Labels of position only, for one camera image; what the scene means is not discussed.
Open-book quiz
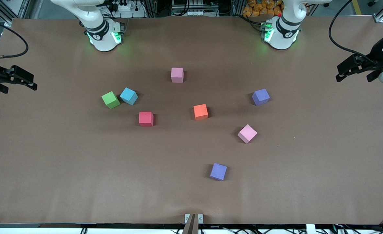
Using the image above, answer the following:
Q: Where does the green foam cube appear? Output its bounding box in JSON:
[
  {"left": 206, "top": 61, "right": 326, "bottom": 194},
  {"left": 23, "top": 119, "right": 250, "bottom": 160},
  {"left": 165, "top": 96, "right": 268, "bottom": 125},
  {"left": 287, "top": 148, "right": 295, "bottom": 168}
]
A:
[{"left": 101, "top": 91, "right": 121, "bottom": 109}]

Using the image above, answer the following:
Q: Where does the pink foam cube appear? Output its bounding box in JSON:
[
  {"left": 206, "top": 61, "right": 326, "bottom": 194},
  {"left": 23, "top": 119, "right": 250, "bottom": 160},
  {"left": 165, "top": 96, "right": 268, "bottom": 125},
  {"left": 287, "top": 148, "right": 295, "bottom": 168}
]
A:
[
  {"left": 238, "top": 124, "right": 258, "bottom": 144},
  {"left": 171, "top": 67, "right": 184, "bottom": 83}
]

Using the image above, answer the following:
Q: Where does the blue foam cube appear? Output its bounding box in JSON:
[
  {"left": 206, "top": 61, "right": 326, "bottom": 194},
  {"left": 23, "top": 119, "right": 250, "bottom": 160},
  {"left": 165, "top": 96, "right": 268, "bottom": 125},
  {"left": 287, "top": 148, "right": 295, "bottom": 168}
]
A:
[{"left": 119, "top": 87, "right": 138, "bottom": 106}]

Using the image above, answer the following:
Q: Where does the white power strip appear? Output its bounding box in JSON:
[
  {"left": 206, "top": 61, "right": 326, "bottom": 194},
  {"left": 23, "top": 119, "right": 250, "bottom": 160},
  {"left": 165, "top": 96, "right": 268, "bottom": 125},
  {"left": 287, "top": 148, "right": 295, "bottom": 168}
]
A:
[{"left": 112, "top": 0, "right": 140, "bottom": 12}]

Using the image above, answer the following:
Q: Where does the orange foam cube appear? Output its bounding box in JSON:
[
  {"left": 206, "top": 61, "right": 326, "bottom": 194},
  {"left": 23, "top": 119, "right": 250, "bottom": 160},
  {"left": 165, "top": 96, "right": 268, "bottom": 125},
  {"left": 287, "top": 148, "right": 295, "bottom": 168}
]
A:
[{"left": 193, "top": 104, "right": 209, "bottom": 121}]

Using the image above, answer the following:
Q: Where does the pile of orange packets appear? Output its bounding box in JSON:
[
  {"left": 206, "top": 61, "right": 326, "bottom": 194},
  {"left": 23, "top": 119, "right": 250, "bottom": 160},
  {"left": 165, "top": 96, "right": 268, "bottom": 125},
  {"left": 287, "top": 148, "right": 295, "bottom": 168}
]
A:
[{"left": 243, "top": 0, "right": 284, "bottom": 17}]

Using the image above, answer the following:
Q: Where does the metal equipment rack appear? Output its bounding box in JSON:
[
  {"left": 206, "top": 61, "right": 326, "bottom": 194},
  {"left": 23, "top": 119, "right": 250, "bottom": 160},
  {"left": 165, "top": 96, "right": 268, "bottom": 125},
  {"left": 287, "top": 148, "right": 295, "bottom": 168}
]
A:
[{"left": 171, "top": 0, "right": 219, "bottom": 17}]

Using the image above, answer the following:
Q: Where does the red foam cube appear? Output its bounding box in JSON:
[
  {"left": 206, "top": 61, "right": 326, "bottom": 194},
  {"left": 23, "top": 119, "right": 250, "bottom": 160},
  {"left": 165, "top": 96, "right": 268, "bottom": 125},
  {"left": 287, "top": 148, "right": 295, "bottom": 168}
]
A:
[{"left": 139, "top": 111, "right": 154, "bottom": 127}]

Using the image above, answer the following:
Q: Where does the metal table edge bracket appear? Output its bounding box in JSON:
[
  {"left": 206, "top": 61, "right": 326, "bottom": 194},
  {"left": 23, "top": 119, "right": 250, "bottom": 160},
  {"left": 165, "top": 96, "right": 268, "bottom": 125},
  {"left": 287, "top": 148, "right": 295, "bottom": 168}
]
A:
[{"left": 185, "top": 214, "right": 204, "bottom": 224}]

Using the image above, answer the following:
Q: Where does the purple foam cube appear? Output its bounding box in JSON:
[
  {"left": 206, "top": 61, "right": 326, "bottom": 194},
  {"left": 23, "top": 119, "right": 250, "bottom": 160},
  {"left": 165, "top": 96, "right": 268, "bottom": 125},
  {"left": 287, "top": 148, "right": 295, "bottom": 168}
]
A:
[
  {"left": 210, "top": 163, "right": 227, "bottom": 181},
  {"left": 252, "top": 88, "right": 270, "bottom": 106}
]

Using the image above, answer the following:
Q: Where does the brown wooden post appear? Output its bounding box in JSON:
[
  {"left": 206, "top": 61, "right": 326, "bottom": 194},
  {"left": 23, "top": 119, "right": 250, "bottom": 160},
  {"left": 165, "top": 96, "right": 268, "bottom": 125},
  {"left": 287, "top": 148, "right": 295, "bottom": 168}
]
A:
[{"left": 182, "top": 214, "right": 199, "bottom": 234}]

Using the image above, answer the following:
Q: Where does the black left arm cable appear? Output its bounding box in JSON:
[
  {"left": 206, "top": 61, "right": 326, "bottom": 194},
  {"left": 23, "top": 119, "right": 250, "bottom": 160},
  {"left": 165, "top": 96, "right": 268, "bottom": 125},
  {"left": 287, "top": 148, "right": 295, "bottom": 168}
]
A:
[{"left": 328, "top": 0, "right": 379, "bottom": 61}]

